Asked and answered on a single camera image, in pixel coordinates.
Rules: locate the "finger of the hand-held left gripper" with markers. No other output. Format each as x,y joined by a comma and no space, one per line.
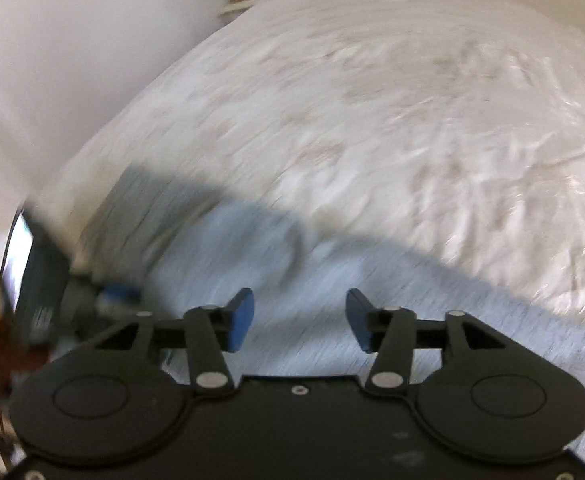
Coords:
120,294

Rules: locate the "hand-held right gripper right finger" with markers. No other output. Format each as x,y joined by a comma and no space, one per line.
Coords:
358,317

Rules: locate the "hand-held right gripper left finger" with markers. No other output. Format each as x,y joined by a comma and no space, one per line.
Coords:
242,317

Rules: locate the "grey pants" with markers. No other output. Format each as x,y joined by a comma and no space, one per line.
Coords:
282,280

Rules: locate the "person's left forearm red sleeve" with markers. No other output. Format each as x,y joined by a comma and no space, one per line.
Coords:
2,360

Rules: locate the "white bed cover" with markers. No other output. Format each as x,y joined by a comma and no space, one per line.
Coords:
372,110

